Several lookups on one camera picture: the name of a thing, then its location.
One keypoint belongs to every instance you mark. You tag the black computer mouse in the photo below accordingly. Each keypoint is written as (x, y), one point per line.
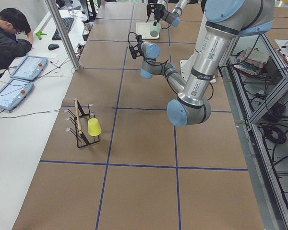
(53, 47)

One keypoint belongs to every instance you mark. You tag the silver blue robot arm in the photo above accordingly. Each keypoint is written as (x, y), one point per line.
(173, 18)
(222, 21)

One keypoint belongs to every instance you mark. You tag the lower blue teach pendant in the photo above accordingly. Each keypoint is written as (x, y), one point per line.
(12, 94)

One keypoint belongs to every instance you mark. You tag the green plastic clamp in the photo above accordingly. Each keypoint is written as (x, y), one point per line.
(39, 34)

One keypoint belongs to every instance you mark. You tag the silver aluminium frame post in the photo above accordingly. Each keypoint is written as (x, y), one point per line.
(53, 9)

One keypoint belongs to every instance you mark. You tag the yellow plastic cup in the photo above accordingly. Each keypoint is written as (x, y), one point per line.
(94, 128)

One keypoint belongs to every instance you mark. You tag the silver metal cylinder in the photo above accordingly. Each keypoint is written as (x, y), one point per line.
(87, 27)

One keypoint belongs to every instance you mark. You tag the blue teach pendant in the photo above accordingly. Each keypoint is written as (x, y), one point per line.
(12, 94)
(30, 68)

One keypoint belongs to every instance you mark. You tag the light green plastic cup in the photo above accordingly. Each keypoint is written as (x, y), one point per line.
(155, 29)

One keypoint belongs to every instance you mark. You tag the cream bear print tray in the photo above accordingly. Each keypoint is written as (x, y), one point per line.
(143, 28)

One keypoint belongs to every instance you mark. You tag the black wire cup rack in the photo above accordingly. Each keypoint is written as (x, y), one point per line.
(79, 118)

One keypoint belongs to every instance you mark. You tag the upper blue teach pendant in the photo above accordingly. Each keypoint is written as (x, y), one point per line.
(30, 68)

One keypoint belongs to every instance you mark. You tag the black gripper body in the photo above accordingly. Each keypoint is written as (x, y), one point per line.
(138, 46)
(159, 10)

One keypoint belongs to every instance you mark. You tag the stack of books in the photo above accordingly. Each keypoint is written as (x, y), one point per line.
(251, 62)

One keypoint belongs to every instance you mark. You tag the person in black jacket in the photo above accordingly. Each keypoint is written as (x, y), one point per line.
(16, 36)

